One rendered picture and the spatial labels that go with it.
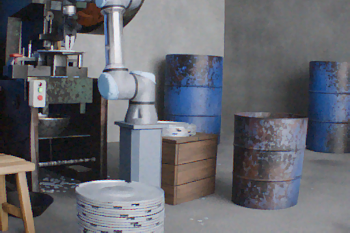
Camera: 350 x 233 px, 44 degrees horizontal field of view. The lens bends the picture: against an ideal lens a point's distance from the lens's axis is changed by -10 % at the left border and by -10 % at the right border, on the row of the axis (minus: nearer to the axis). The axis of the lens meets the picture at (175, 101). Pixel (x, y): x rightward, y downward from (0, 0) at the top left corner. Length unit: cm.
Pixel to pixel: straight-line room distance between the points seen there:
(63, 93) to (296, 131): 126
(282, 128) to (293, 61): 308
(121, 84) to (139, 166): 37
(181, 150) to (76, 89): 68
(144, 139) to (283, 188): 78
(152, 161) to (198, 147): 46
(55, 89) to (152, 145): 70
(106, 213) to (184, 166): 110
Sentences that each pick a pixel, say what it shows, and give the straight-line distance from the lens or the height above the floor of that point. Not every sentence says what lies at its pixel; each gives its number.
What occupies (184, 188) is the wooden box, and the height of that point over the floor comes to 8.
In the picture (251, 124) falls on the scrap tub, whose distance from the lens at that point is 232.
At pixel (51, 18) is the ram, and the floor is 98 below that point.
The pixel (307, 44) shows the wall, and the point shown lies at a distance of 528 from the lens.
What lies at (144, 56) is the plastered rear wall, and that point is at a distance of 486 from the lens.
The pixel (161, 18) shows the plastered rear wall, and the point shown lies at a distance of 506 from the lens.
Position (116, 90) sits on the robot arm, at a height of 60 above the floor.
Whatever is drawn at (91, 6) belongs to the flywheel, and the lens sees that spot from 303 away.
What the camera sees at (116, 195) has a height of 29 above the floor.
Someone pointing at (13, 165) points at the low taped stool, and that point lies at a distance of 167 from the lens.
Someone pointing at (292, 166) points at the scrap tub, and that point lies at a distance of 238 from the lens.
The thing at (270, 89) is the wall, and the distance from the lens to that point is 550.
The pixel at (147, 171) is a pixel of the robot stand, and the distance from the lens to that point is 210.
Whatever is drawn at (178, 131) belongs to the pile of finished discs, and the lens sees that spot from 250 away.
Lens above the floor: 66
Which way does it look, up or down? 3 degrees down
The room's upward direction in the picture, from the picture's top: 2 degrees clockwise
